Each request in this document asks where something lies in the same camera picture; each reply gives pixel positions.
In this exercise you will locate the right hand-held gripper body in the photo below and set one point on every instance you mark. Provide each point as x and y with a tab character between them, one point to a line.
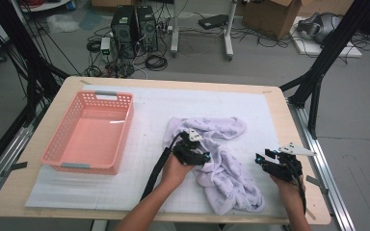
285	168

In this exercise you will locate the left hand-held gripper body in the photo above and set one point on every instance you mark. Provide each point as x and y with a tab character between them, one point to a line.
186	154

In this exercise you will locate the lavender printed towel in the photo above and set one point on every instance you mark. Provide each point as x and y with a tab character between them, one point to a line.
228	183

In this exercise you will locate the pink plastic basket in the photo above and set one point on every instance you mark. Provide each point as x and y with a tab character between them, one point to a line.
90	154

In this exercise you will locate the person's left hand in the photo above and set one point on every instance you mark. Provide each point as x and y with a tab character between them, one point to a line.
173	173

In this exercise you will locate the person's right hand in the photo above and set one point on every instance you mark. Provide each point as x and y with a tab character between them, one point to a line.
290	192

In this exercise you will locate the white grid mat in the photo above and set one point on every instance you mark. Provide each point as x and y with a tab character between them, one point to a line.
205	102

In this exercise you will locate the thin wooden strip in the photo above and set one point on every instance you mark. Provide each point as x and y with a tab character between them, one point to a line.
311	214

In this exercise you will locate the white floor board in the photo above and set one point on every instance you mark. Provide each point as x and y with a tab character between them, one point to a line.
311	49

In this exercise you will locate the white metal stand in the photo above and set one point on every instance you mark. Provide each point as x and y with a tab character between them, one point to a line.
174	32

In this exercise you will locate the white power strip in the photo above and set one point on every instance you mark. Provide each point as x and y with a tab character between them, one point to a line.
166	29

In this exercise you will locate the flat black device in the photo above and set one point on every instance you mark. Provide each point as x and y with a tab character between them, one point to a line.
212	21

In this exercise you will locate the black computer tower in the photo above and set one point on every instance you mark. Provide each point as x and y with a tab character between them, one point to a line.
147	29
123	32

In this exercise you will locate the open cardboard box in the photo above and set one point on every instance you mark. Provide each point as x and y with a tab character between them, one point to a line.
269	19

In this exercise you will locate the small white device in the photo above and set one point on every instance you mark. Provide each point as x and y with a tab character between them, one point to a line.
105	45

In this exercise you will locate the grey headset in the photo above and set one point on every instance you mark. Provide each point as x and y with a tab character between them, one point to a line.
324	27

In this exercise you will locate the clear plastic bag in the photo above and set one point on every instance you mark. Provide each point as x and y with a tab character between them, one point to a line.
62	24

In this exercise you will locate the white round table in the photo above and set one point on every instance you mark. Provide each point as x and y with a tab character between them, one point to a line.
51	5

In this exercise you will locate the grey metal bracket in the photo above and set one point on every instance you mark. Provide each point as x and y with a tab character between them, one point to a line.
17	166
314	181

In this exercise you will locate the aluminium rail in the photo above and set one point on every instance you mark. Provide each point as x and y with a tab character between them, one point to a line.
321	154
9	150

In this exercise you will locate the black metal frame stand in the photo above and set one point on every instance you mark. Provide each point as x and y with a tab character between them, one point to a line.
334	41
22	41

